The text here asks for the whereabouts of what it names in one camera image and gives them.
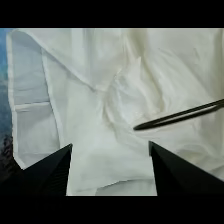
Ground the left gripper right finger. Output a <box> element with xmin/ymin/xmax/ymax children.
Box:
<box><xmin>148</xmin><ymin>140</ymin><xmax>224</xmax><ymax>197</ymax></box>

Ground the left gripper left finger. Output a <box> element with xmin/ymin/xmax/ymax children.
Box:
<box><xmin>6</xmin><ymin>143</ymin><xmax>74</xmax><ymax>197</ymax></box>

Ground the white shirt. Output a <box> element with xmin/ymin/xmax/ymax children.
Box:
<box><xmin>6</xmin><ymin>27</ymin><xmax>224</xmax><ymax>197</ymax></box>

